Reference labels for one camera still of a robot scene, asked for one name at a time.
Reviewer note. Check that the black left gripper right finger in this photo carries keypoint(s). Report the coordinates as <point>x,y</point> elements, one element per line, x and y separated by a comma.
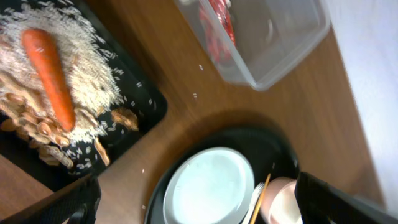
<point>321,203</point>

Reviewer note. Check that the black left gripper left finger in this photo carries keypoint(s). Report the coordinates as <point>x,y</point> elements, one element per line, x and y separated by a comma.
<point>76,203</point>

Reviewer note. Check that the pink small bowl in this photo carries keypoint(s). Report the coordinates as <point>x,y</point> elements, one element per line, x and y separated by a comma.
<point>279,205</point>

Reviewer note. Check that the white plastic fork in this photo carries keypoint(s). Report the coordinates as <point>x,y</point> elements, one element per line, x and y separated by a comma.
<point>255,196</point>

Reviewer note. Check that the wooden chopstick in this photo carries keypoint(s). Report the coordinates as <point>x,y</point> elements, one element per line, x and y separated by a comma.
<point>259,201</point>

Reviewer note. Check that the orange carrot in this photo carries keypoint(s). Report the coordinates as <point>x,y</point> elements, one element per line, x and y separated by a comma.
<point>42,52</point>

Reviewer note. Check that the red snack wrapper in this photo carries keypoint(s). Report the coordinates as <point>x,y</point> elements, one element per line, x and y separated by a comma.
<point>215,43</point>

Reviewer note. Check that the brown mushroom piece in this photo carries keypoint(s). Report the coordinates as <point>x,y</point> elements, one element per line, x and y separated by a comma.
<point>126,118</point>

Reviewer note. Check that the black rectangular waste tray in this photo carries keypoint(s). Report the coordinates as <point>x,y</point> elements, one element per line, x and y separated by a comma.
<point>138,93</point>

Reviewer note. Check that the round black serving tray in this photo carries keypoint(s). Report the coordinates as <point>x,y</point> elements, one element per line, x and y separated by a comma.
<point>267,152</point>

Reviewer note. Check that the pile of rice scraps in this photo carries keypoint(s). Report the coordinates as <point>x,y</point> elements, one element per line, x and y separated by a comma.
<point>89,78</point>

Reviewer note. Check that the grey round plate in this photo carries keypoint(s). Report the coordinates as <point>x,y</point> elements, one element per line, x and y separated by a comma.
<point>212,186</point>

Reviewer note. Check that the clear plastic bin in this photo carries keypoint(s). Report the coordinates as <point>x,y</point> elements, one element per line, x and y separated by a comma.
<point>272,37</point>

